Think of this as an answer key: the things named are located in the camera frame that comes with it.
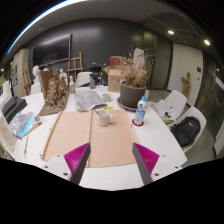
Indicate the open grey newspaper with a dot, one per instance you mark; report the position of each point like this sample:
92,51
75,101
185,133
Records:
88,100

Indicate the black backpack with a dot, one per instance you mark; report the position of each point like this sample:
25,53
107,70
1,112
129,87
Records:
185,131

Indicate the brown cardboard box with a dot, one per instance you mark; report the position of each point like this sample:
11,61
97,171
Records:
115,81

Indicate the white cabinet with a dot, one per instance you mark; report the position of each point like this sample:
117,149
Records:
18,66

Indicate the white green spray bottle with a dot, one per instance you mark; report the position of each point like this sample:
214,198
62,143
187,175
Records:
72,87

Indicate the yellow label strip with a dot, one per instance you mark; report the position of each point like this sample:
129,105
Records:
108,108

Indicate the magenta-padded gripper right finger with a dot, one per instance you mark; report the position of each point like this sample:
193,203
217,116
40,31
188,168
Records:
148,158

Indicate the red box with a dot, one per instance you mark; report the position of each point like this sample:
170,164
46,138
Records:
116,61

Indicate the white ceramic mug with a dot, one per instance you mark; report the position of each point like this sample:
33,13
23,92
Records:
103,119

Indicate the black wall screen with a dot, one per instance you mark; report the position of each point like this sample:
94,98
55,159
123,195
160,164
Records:
51,50

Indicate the stick in mug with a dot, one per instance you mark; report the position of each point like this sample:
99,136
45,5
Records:
98,112

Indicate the long ceiling light strip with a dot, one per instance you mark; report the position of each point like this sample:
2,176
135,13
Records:
36,20

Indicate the blue-capped plastic water bottle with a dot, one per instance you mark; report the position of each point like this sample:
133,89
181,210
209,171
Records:
140,113

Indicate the light wooden drawing board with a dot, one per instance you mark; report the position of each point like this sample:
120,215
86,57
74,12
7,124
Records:
66,136
113,146

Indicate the wooden figure statue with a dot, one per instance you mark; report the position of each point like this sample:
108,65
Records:
185,85

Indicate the white plaster figurine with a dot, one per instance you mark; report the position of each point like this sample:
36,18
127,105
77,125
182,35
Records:
63,76

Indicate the wooden easel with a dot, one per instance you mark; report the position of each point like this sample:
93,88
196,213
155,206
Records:
75,68
26,78

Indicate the dried plant in grey pot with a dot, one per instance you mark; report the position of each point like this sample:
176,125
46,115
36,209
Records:
131,96

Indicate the grey round pot saucer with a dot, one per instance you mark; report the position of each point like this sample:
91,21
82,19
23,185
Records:
125,107

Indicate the white wrapped sculpture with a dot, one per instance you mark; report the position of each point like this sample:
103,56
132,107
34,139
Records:
139,58

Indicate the thin red stick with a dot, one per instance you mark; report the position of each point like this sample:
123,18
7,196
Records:
26,145

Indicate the small grey round jar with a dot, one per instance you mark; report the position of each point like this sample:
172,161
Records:
106,97

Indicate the white plaster bust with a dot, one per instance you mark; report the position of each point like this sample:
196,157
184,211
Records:
36,71

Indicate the papers on chair seat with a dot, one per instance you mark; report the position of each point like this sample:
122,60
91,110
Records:
165,108

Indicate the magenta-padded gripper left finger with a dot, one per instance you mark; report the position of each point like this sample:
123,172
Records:
75,156

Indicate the round recessed ceiling light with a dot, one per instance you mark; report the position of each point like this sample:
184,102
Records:
207,42
171,32

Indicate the small paint jar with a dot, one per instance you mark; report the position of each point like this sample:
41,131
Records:
37,118

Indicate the black stacked boxes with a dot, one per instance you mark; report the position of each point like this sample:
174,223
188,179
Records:
14,108

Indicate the flat round red coaster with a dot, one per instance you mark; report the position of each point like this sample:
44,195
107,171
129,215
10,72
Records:
134,124

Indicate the white plastic chair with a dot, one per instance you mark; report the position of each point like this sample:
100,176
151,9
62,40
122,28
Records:
200,115
83,79
35,88
176,98

